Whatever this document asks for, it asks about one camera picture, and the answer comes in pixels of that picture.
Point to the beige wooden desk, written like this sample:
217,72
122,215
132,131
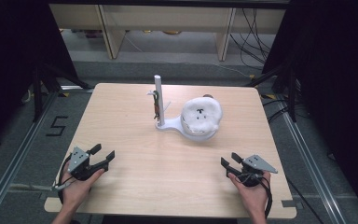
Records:
167,17

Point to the white stand with hooks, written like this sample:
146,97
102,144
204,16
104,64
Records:
159,90

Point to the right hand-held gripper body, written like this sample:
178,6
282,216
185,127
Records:
256,165

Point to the aluminium floor rail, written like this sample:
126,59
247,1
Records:
15,155
310,168

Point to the white bowl with silver rim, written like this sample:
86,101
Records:
188,130

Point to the grey tape strip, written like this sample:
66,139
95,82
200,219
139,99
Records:
50,194
292,203

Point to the person's left hand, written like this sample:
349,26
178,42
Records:
74,191

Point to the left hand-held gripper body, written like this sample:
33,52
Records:
79,165

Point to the black curtain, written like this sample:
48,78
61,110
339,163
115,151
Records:
9,62
338,77

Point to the black metal stand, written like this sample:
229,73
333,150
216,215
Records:
292,93
38,93

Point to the white fluffy pouch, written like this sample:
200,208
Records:
202,113

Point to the person's right hand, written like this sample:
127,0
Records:
254,196

